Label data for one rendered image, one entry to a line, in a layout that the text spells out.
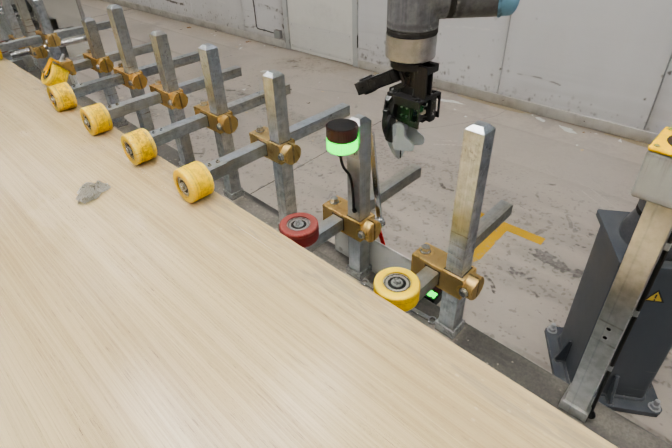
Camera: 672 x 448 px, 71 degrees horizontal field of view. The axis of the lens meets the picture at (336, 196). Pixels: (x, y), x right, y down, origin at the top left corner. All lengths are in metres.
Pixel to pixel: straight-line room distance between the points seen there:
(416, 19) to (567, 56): 2.82
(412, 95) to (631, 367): 1.24
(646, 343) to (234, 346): 1.32
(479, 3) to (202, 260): 0.66
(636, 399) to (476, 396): 1.29
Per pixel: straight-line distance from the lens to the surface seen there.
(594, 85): 3.62
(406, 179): 1.20
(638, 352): 1.79
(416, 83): 0.89
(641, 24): 3.47
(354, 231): 1.04
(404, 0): 0.84
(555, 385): 1.02
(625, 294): 0.79
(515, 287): 2.21
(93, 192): 1.20
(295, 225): 0.96
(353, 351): 0.74
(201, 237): 0.98
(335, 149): 0.88
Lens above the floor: 1.49
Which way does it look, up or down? 34 degrees down
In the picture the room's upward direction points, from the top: 2 degrees counter-clockwise
